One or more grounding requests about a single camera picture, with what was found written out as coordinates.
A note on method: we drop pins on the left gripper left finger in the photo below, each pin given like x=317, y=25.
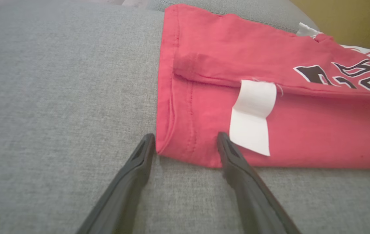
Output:
x=123, y=195

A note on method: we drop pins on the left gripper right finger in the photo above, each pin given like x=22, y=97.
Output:
x=253, y=201

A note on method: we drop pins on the red jersey with black lettering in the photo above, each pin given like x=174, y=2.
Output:
x=220, y=48

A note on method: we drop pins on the grey sofa seat cushion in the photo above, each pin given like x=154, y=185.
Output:
x=58, y=97

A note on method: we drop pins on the grey sofa back cushion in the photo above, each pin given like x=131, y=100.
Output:
x=253, y=9

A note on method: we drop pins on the yellow sofa cushion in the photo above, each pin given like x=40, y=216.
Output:
x=350, y=22

